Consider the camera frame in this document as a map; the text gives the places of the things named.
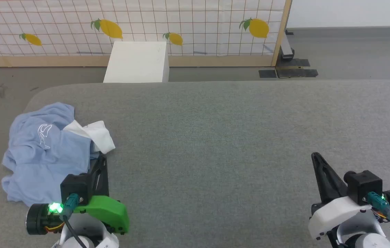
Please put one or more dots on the long black floor mat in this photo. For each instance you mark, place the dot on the long black floor mat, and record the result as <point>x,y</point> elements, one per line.
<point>298,73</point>

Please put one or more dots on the lemon print partition panel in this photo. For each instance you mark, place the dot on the lemon print partition panel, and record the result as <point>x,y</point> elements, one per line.
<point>181,20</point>

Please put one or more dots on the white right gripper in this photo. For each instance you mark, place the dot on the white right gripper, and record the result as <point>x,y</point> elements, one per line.
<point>332,213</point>

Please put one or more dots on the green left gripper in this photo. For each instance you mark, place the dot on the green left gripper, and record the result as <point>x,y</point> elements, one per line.
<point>108,213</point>

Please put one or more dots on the small black floor mat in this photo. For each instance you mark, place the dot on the small black floor mat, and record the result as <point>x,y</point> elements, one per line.
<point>267,73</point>

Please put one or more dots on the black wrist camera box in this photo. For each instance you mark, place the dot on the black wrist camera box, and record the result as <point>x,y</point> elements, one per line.
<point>363,184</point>
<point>76,186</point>

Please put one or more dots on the light blue polo shirt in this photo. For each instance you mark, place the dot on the light blue polo shirt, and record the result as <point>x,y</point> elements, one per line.
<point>43,155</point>

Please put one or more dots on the black mat under partition foot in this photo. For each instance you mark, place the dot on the black mat under partition foot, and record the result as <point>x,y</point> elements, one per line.
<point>299,62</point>

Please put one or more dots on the metal partition foot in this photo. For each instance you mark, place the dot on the metal partition foot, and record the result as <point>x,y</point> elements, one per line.
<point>286,48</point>

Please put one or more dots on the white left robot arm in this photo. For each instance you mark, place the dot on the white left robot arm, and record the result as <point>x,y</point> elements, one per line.
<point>84,234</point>

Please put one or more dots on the white box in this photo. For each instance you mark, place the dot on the white box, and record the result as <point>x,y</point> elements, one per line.
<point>136,62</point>

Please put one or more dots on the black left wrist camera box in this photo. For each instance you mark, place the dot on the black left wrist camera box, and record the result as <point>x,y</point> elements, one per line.
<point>76,186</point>

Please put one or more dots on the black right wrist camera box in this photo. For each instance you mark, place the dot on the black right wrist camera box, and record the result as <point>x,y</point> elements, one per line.
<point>363,184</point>

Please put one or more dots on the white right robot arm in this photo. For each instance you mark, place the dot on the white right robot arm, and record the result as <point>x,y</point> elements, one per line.
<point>370,237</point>

